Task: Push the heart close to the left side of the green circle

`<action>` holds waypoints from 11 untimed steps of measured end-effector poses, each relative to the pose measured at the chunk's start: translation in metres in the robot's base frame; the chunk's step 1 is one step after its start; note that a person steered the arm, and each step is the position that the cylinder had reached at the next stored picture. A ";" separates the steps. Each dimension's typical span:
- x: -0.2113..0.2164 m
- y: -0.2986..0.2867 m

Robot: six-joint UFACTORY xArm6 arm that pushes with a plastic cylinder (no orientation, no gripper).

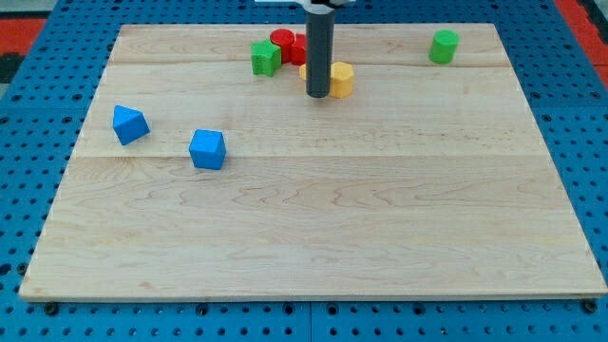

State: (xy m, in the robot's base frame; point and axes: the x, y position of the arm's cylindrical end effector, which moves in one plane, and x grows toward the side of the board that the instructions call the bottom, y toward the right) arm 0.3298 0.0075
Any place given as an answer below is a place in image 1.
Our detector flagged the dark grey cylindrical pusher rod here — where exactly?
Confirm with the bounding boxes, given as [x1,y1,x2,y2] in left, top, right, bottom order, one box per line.
[306,9,335,99]

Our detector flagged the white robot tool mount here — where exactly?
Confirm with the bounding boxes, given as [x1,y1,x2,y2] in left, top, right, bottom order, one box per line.
[255,0,355,12]

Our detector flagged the red heart block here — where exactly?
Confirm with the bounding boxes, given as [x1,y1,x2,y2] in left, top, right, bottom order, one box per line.
[291,33,307,66]

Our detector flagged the red cylinder block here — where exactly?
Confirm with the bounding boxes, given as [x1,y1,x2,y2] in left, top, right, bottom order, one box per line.
[270,28,295,64]

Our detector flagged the yellow block behind rod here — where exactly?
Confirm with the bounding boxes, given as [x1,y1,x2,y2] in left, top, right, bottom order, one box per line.
[298,64,307,81]

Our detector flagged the green star block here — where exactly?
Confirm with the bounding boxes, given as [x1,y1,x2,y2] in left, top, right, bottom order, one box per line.
[250,39,282,77]

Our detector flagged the yellow hexagon block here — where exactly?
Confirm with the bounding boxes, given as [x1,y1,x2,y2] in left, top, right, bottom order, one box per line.
[330,62,354,99]

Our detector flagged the green cylinder block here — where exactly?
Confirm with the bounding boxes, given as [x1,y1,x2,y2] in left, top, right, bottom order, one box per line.
[428,29,460,65]

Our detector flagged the blue cube block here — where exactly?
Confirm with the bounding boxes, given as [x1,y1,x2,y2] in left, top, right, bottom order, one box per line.
[189,129,226,170]

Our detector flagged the light wooden board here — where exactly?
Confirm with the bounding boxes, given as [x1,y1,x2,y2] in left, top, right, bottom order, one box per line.
[19,24,607,303]

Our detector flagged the blue triangular prism block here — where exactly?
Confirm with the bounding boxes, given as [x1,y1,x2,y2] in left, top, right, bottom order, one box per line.
[112,105,150,145]

